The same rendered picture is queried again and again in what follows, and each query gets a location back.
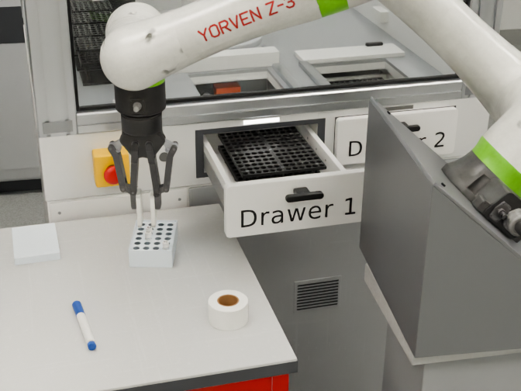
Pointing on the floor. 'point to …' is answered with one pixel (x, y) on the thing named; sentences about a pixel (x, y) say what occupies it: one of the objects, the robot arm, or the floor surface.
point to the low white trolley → (136, 313)
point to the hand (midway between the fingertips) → (146, 208)
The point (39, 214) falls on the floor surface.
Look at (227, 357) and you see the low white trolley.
